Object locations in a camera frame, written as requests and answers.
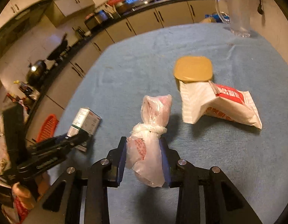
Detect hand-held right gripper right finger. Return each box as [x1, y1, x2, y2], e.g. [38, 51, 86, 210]
[158, 137, 263, 224]

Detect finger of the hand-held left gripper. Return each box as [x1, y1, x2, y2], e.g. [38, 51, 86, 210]
[35, 130, 89, 157]
[29, 133, 73, 151]

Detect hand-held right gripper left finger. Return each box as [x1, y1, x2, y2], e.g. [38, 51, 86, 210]
[23, 136, 128, 224]

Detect red plastic basket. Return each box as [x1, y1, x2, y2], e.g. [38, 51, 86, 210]
[36, 114, 59, 143]

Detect white green medicine box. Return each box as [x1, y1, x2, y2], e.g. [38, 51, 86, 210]
[66, 107, 102, 153]

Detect knotted white plastic bag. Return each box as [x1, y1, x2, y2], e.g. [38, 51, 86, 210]
[125, 94, 173, 187]

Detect blue towel table cover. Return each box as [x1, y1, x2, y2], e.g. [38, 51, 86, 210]
[47, 22, 288, 224]

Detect white paper bag red print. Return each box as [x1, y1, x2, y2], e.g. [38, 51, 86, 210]
[180, 80, 263, 130]

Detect steel pot with lid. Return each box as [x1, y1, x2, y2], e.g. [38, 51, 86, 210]
[26, 59, 47, 87]

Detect black wok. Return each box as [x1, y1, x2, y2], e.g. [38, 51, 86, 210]
[46, 33, 68, 61]

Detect tan lidded container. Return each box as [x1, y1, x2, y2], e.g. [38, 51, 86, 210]
[173, 55, 214, 91]

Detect range hood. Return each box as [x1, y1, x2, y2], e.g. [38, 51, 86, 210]
[0, 0, 53, 61]

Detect chopstick holder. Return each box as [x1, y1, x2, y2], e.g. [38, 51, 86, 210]
[104, 3, 121, 19]

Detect lower kitchen cabinets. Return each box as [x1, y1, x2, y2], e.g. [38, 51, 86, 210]
[0, 0, 219, 145]

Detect blue packet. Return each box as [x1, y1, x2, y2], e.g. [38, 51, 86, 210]
[205, 12, 231, 24]

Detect clear glass pitcher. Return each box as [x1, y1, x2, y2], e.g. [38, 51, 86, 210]
[214, 0, 252, 38]

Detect small wall cabinet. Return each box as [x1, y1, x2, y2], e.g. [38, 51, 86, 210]
[52, 0, 95, 27]

